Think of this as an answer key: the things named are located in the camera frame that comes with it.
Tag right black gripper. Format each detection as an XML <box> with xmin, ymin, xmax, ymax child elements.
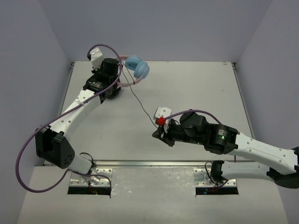
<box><xmin>152</xmin><ymin>119</ymin><xmax>204</xmax><ymax>147</ymax></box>

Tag thin black audio cable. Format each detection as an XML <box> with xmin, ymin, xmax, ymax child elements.
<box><xmin>121</xmin><ymin>67</ymin><xmax>157</xmax><ymax>126</ymax></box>

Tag pink blue cat-ear headphones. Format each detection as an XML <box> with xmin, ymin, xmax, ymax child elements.
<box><xmin>117</xmin><ymin>56</ymin><xmax>150</xmax><ymax>88</ymax></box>

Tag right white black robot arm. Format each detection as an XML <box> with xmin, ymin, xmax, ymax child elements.
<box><xmin>152</xmin><ymin>109</ymin><xmax>299</xmax><ymax>189</ymax></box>

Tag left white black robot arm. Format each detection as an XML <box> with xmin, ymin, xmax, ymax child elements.
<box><xmin>35</xmin><ymin>58</ymin><xmax>120</xmax><ymax>175</ymax></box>

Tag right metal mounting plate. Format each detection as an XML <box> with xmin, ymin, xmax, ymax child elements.
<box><xmin>193</xmin><ymin>167</ymin><xmax>237</xmax><ymax>188</ymax></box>

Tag metal mounting plate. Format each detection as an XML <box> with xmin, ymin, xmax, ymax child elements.
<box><xmin>193</xmin><ymin>167</ymin><xmax>237</xmax><ymax>188</ymax></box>
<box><xmin>69</xmin><ymin>167</ymin><xmax>113</xmax><ymax>188</ymax></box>

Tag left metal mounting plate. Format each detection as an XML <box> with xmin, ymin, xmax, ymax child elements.
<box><xmin>69</xmin><ymin>167</ymin><xmax>113</xmax><ymax>188</ymax></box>

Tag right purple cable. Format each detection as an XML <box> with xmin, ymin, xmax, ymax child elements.
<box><xmin>163</xmin><ymin>108</ymin><xmax>222</xmax><ymax>126</ymax></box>

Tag purple cable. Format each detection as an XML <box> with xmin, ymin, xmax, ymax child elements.
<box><xmin>163</xmin><ymin>108</ymin><xmax>222</xmax><ymax>126</ymax></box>
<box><xmin>18</xmin><ymin>44</ymin><xmax>123</xmax><ymax>193</ymax></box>

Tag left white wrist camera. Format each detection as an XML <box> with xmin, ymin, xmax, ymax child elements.
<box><xmin>87</xmin><ymin>47</ymin><xmax>104</xmax><ymax>70</ymax></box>

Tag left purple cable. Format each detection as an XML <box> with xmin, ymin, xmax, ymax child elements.
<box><xmin>18</xmin><ymin>44</ymin><xmax>123</xmax><ymax>193</ymax></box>

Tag metal rail strip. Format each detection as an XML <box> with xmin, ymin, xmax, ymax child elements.
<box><xmin>37</xmin><ymin>159</ymin><xmax>248</xmax><ymax>167</ymax></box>

